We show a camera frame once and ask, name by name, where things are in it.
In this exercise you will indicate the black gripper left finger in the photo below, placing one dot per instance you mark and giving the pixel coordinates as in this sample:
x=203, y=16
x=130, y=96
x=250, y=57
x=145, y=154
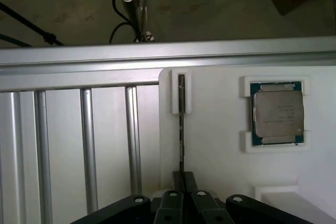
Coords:
x=168, y=208

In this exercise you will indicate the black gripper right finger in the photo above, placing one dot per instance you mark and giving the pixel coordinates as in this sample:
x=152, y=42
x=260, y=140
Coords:
x=204, y=208

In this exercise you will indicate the white parts rack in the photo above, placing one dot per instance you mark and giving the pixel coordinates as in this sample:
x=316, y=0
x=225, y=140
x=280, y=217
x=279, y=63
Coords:
x=215, y=129

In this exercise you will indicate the CPU with silver lid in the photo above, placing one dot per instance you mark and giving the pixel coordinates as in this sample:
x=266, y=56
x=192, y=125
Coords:
x=278, y=113

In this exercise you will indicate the black stand rod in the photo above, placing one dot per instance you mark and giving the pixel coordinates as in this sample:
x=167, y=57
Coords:
x=13, y=40
x=26, y=20

